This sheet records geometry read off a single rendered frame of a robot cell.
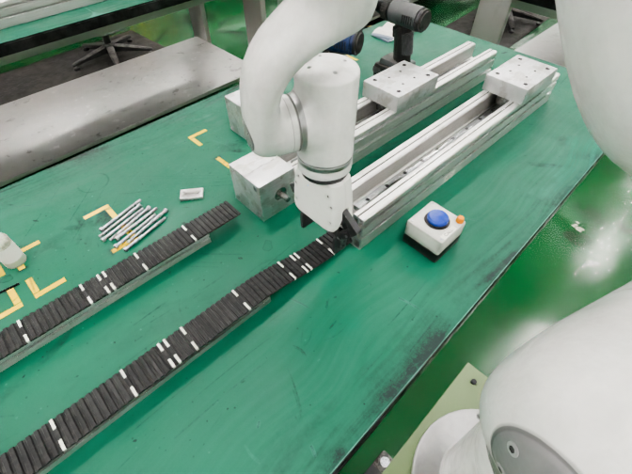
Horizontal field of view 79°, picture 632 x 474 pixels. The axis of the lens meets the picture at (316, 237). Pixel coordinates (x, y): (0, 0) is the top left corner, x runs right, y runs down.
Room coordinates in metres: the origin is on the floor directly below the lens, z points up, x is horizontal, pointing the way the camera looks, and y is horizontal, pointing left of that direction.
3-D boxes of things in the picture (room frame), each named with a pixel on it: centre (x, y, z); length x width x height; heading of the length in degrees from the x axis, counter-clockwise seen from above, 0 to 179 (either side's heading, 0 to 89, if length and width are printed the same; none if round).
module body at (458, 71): (0.92, -0.21, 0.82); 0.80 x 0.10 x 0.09; 133
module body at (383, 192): (0.78, -0.34, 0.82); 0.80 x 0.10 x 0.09; 133
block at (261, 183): (0.61, 0.10, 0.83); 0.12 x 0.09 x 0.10; 43
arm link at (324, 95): (0.47, -0.01, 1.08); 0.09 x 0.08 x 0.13; 112
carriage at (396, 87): (0.92, -0.21, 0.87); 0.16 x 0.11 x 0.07; 133
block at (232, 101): (0.88, 0.15, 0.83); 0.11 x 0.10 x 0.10; 44
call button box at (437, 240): (0.50, -0.22, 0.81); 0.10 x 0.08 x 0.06; 43
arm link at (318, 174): (0.48, -0.01, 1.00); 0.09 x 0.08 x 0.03; 43
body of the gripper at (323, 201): (0.48, -0.01, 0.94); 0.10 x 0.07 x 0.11; 43
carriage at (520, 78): (0.96, -0.52, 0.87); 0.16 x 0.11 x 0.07; 133
